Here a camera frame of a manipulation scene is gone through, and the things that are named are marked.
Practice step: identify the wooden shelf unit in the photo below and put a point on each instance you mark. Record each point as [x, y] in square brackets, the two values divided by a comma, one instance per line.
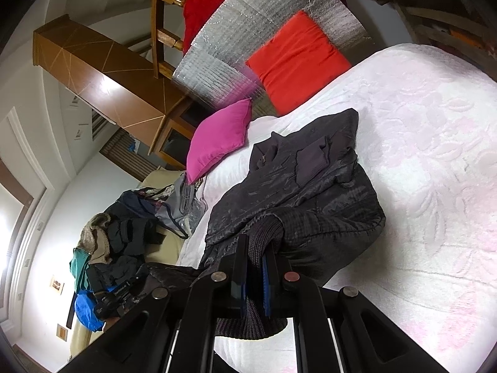
[438, 15]

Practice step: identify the grey garment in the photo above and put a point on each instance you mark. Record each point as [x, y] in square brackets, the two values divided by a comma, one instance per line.
[178, 206]

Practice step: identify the navy garment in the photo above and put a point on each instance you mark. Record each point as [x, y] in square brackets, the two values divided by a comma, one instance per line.
[132, 202]

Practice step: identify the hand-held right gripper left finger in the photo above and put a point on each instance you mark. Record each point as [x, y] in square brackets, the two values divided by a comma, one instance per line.
[237, 283]

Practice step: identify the slatted window blind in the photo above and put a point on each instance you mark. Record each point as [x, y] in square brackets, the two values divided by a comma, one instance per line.
[128, 155]

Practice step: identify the silver foil insulation sheet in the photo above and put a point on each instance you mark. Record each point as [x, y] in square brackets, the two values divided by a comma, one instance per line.
[233, 46]

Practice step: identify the wooden wardrobe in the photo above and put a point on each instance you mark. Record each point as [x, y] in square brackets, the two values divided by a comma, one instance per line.
[108, 74]

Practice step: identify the black garment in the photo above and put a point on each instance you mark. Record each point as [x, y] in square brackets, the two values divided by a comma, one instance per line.
[124, 241]

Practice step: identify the magenta pillow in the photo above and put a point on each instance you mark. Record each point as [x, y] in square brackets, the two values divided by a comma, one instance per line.
[221, 140]

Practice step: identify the wooden chair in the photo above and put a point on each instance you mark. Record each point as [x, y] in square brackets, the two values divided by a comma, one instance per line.
[163, 35]

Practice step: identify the green garment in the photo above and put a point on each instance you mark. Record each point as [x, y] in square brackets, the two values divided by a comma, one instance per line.
[79, 272]

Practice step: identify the white bed blanket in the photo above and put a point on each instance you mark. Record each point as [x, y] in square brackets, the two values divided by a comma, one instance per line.
[419, 163]

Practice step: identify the red pillow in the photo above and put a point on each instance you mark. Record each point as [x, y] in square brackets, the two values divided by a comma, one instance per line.
[299, 58]

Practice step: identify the small framed wall picture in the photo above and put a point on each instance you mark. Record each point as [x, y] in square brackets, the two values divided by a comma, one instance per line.
[57, 283]
[63, 332]

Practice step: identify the black quilted puffer jacket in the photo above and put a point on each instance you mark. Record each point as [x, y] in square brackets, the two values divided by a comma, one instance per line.
[310, 202]

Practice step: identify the blue garment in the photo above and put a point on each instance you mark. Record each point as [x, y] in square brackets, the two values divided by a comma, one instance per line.
[87, 311]

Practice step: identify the pile of clothes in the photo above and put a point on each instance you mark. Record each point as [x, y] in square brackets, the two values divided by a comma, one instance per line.
[165, 246]

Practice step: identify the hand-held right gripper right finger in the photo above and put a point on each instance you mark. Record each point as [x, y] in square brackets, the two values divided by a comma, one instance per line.
[268, 285]

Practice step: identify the red cloth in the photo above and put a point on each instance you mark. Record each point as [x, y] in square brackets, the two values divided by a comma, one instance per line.
[209, 4]

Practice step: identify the brown fuzzy garment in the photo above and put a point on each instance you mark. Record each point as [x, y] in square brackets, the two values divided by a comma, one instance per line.
[95, 237]

